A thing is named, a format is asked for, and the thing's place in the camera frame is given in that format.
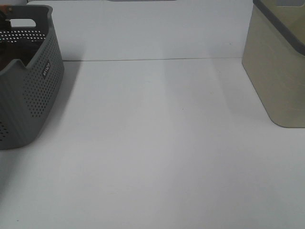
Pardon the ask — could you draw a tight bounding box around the brown towel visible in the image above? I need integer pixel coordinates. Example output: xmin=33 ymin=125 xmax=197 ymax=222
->
xmin=0 ymin=38 xmax=43 ymax=70

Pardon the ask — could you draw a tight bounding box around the grey perforated plastic basket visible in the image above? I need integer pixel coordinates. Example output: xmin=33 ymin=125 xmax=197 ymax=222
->
xmin=0 ymin=5 xmax=64 ymax=150

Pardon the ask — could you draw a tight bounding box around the beige plastic basket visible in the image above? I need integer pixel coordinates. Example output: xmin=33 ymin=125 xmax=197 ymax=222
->
xmin=242 ymin=0 xmax=305 ymax=128

